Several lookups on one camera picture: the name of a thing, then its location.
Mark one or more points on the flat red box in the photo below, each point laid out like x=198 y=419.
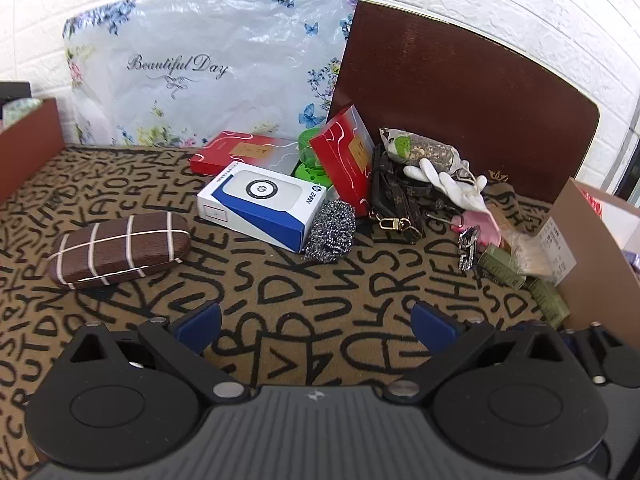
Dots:
x=235 y=152

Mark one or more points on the pink plastic object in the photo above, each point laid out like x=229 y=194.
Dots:
x=480 y=225

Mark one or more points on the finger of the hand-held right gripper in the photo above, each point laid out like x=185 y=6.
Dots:
x=597 y=350

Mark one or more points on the small olive green box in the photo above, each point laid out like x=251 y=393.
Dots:
x=500 y=265
x=547 y=302

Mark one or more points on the brown striped glasses case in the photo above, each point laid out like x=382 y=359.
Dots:
x=120 y=250

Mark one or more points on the red box with clear sleeve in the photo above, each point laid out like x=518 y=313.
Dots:
x=345 y=152

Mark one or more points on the letter-print tablecloth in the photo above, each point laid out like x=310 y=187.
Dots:
x=300 y=300

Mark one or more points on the floral plastic bag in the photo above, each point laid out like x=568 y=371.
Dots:
x=200 y=35

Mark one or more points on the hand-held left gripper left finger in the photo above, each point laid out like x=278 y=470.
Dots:
x=200 y=322

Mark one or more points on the steel wool scrubber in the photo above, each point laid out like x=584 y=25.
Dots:
x=330 y=232

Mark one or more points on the beige cardboard box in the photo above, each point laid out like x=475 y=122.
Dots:
x=585 y=285

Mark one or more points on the brown wooden box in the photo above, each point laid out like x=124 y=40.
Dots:
x=25 y=150

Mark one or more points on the clear packet of dried tea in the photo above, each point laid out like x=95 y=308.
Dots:
x=425 y=147

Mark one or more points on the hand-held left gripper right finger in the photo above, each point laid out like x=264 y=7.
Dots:
x=435 y=325

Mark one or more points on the white and blue box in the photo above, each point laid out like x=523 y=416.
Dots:
x=250 y=200

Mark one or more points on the green plastic bottle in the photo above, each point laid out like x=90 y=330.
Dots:
x=310 y=160

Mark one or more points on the white glove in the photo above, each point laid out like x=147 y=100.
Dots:
x=450 y=182

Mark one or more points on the dark brown wooden board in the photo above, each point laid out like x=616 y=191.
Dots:
x=450 y=85

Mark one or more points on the clear packet of toothpicks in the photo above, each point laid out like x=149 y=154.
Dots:
x=530 y=255

